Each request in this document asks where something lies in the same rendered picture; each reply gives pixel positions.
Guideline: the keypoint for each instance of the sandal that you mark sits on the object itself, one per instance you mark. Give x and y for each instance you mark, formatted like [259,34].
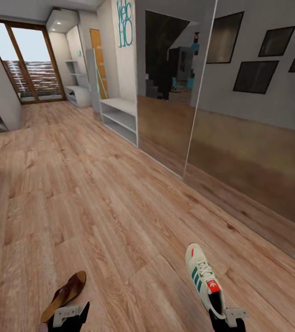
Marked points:
[65,294]

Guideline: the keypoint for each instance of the standing mirror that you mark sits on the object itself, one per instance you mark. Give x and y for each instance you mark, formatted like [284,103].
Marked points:
[94,87]

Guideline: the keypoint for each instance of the gym shoe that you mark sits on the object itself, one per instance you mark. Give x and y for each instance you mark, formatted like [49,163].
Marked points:
[207,286]

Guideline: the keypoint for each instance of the door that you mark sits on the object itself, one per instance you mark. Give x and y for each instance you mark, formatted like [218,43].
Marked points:
[28,59]
[96,44]

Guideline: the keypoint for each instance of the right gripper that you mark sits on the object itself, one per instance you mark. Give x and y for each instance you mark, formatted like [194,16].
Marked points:
[222,326]

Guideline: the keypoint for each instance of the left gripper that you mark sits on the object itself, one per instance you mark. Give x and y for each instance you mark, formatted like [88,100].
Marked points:
[72,324]

